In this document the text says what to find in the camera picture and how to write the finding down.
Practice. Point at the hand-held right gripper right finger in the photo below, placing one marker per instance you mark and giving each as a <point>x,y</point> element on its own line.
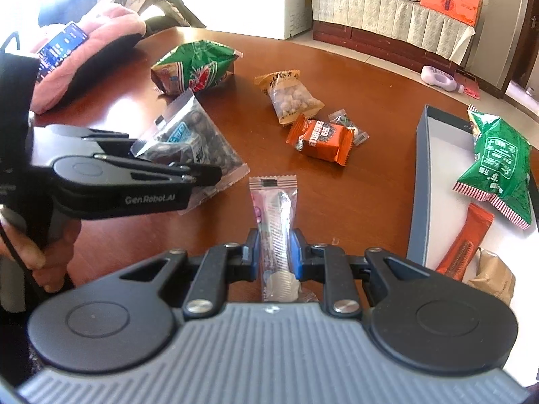
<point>302,256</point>

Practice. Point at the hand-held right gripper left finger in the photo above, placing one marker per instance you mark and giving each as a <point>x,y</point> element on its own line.
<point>252,256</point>

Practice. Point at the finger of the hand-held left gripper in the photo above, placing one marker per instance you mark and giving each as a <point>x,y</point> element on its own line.
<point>198,174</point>
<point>113,143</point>

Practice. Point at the clear bag of dark nuts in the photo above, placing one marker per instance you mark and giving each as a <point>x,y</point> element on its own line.
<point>210,143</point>

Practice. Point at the clear pink snack packet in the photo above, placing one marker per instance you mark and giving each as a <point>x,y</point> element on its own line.
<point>276,219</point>

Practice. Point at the green snack bag red print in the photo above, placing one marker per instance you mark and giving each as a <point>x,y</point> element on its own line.
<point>198,67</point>

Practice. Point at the grey-blue cardboard box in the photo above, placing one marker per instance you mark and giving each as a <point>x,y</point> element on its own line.
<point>425,176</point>

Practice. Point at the long orange snack packet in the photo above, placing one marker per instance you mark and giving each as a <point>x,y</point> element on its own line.
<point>465,240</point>

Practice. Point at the tan paper snack packet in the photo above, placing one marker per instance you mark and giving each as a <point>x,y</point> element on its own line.
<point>492,280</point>

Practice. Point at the large green snack bag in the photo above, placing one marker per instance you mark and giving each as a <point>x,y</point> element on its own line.
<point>497,164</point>

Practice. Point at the person's left hand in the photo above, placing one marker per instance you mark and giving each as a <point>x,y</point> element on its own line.
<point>54,265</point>

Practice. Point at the black smartphone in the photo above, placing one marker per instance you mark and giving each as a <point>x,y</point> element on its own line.
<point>59,50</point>

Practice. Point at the small orange snack packet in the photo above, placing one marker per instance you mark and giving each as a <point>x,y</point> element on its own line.
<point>318,139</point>

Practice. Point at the clear orange peanut packet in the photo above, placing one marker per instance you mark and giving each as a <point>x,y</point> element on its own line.
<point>290,99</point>

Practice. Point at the small clear snack packet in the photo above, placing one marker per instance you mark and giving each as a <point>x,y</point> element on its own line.
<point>353,128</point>

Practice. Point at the white chest freezer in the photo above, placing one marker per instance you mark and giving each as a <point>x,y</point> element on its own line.
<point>294,4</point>

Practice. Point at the dark wooden tv cabinet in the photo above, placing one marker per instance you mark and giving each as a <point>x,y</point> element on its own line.
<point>379,44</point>

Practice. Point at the pink flat item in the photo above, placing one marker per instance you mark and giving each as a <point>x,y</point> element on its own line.
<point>469,88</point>

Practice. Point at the wooden door frame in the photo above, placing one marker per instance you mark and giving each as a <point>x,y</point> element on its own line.
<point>522,71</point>

